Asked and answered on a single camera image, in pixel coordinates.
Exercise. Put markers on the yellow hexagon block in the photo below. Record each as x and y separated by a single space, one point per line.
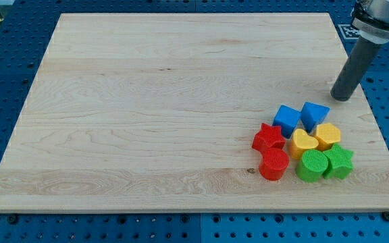
327 135

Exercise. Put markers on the white fiducial marker tag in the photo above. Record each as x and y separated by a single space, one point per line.
348 32

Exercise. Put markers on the red star block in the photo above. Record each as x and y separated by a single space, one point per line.
268 137

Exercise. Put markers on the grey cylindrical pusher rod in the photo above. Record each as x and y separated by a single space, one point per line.
357 63

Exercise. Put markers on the blue triangle block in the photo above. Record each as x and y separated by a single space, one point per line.
313 114

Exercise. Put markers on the red cylinder block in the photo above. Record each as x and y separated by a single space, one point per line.
273 164

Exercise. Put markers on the yellow heart block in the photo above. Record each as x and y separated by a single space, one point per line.
300 142

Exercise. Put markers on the wooden board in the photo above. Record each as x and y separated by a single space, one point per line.
156 113

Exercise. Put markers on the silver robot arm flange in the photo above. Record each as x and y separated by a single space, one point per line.
371 19

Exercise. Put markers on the green star block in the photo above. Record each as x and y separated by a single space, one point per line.
339 162

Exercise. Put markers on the green cylinder block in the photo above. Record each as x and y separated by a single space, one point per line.
312 165

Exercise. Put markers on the blue cube block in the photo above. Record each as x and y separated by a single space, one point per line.
287 118

